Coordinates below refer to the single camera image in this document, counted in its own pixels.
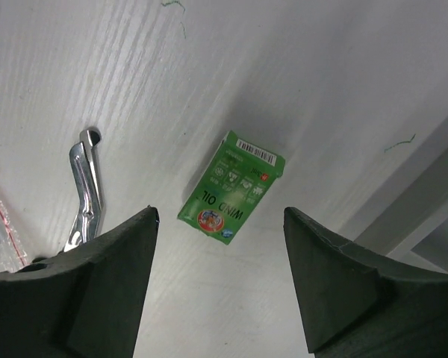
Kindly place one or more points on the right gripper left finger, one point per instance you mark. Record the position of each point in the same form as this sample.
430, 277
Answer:
86, 302

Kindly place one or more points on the small green box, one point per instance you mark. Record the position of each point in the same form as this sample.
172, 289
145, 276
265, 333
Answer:
236, 179

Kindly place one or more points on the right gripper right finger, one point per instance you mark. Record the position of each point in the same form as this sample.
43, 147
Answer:
356, 303

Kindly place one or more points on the grey plastic divider tray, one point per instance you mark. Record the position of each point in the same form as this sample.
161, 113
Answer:
408, 207

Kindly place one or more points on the black handled bandage scissors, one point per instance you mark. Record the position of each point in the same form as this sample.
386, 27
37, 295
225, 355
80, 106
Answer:
82, 158

